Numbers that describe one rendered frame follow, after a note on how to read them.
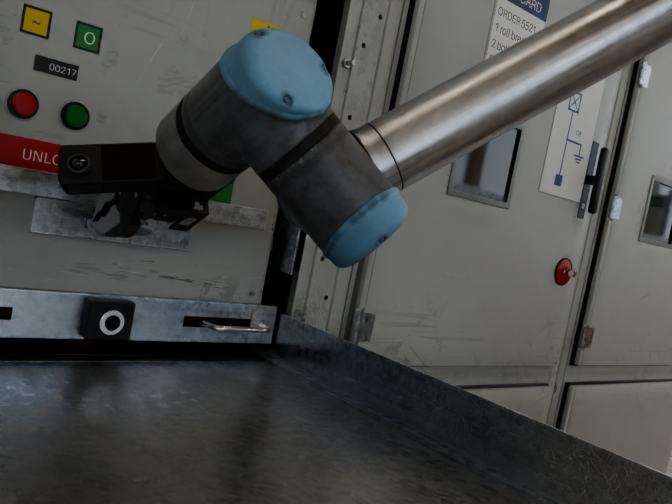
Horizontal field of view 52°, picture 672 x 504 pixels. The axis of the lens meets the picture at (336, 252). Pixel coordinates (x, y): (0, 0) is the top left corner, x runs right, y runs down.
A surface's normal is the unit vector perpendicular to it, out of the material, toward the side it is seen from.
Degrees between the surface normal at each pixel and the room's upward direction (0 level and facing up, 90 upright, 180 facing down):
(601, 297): 90
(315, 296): 90
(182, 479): 0
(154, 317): 90
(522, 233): 90
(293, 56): 56
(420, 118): 67
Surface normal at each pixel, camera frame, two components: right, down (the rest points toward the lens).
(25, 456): 0.19, -0.98
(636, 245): 0.62, 0.17
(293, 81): 0.57, -0.41
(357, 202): 0.27, 0.05
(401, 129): -0.09, -0.36
